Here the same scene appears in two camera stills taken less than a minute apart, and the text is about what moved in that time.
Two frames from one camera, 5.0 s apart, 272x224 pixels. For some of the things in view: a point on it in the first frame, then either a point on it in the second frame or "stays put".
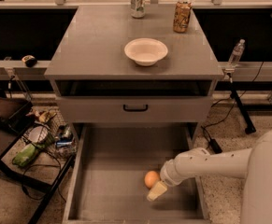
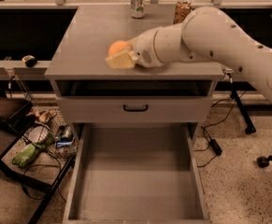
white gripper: (170, 174) -> (143, 49)
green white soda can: (137, 1) stays put
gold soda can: (182, 16) stays put
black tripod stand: (250, 128) stays put
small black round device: (31, 62) stays put
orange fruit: (150, 178) -> (118, 47)
